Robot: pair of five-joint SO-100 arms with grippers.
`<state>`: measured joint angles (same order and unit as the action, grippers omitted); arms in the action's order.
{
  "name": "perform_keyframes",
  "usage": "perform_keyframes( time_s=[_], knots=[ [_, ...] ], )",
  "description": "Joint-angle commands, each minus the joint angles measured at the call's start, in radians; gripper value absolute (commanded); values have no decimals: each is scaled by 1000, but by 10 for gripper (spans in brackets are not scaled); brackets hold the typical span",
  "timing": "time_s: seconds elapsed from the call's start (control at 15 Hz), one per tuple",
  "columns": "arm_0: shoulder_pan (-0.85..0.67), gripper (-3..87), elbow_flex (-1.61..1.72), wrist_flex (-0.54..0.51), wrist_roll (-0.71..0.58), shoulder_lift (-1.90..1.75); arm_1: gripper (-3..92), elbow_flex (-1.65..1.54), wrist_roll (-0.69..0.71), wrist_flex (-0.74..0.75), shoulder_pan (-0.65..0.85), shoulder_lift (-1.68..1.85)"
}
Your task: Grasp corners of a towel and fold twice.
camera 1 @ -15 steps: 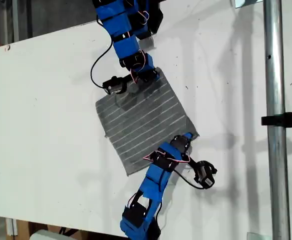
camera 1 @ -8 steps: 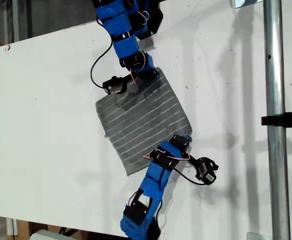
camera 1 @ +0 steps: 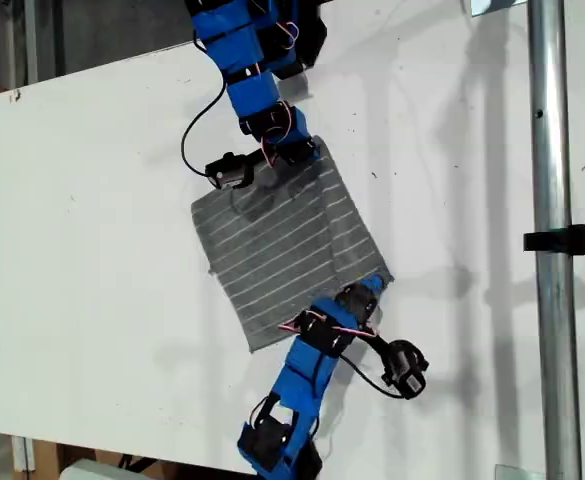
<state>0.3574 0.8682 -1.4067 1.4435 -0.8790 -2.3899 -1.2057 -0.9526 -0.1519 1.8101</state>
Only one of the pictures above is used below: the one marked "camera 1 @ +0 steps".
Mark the steel post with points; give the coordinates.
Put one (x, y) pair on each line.
(552, 300)

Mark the black camera box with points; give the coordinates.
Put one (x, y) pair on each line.
(229, 172)
(404, 367)

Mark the brown cardboard sheet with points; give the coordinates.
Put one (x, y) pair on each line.
(47, 457)

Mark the white box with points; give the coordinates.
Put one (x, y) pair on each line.
(92, 471)

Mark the grey striped towel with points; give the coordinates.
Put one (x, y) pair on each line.
(282, 240)

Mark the black camera stalk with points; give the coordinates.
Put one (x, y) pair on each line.
(379, 344)
(256, 156)

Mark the black clamp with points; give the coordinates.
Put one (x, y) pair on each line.
(567, 240)

